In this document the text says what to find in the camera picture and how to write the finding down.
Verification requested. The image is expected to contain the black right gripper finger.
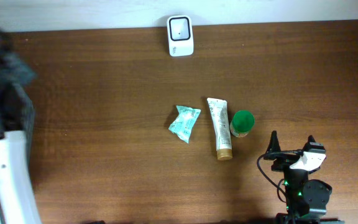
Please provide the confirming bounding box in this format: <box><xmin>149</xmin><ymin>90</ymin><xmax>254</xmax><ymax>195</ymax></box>
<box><xmin>302</xmin><ymin>135</ymin><xmax>325</xmax><ymax>152</ymax></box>
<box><xmin>266</xmin><ymin>131</ymin><xmax>281</xmax><ymax>153</ymax></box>

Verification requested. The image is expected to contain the green lid jar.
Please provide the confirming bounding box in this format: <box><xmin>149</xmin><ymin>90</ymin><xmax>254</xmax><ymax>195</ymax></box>
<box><xmin>230</xmin><ymin>110</ymin><xmax>255</xmax><ymax>138</ymax></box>

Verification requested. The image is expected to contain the white tube gold cap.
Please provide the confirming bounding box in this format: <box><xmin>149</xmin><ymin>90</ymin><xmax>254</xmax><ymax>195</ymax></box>
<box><xmin>207</xmin><ymin>98</ymin><xmax>232</xmax><ymax>161</ymax></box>

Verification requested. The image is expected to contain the teal snack packet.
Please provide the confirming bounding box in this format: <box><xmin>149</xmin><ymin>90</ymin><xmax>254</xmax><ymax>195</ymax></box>
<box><xmin>168</xmin><ymin>105</ymin><xmax>201</xmax><ymax>144</ymax></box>

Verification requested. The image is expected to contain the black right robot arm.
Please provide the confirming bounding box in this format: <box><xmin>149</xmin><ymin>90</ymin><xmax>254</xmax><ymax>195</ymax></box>
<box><xmin>257</xmin><ymin>131</ymin><xmax>344</xmax><ymax>224</ymax></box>

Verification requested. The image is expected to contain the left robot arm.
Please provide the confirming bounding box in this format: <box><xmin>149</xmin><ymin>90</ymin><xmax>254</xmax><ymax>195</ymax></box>
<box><xmin>0</xmin><ymin>28</ymin><xmax>279</xmax><ymax>223</ymax></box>

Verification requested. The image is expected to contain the white barcode scanner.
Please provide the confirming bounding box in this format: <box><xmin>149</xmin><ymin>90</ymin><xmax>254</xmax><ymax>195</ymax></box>
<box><xmin>167</xmin><ymin>15</ymin><xmax>194</xmax><ymax>57</ymax></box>

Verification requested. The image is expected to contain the dark grey mesh basket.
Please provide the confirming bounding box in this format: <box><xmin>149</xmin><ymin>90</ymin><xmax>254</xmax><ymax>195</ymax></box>
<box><xmin>0</xmin><ymin>75</ymin><xmax>35</xmax><ymax>161</ymax></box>

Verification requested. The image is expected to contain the black camera cable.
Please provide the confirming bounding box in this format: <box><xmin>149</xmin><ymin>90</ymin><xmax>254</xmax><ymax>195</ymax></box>
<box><xmin>256</xmin><ymin>149</ymin><xmax>304</xmax><ymax>203</ymax></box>

